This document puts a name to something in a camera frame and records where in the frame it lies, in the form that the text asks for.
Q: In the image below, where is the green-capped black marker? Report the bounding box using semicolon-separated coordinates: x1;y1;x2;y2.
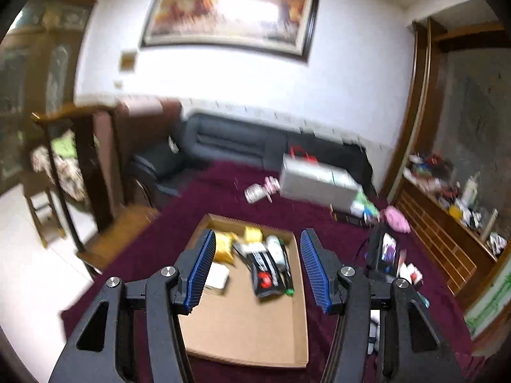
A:
279;239;294;297

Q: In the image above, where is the white green-label bottle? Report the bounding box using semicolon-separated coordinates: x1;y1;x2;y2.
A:
266;235;286;272

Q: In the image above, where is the black red snack pouch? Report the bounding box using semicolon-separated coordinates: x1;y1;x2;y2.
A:
233;242;286;300

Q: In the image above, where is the white square box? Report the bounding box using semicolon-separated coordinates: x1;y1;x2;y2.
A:
205;262;230;293

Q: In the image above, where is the yellow snack packet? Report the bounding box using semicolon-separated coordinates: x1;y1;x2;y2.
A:
214;230;238;265

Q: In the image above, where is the pink cloth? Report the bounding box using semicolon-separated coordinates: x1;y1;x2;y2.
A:
381;206;410;233

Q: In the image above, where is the green cloth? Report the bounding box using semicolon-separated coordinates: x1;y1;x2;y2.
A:
350;190;379;223

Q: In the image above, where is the wooden brick-pattern cabinet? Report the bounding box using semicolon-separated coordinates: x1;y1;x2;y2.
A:
392;178;497;312

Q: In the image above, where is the white thermos jug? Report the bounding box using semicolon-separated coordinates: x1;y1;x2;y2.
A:
461;171;481;207

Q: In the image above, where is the grey rectangular box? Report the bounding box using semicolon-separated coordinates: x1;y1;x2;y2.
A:
279;155;362;211

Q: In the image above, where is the wooden chinese chair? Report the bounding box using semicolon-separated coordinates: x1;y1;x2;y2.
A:
29;101;161;280

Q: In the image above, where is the shallow cardboard tray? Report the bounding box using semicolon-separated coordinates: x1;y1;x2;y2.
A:
179;224;309;368

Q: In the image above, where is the black leather sofa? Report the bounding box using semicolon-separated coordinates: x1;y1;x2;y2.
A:
127;110;379;208

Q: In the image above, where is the brown armchair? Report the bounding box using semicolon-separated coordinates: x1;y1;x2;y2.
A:
94;96;182;214

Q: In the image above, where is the framed horse painting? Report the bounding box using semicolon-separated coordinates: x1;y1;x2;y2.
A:
140;0;320;62

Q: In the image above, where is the wooden glass-door wardrobe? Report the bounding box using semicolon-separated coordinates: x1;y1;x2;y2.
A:
1;0;96;193

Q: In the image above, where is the small wall plaque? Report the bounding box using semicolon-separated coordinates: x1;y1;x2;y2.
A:
119;51;138;72

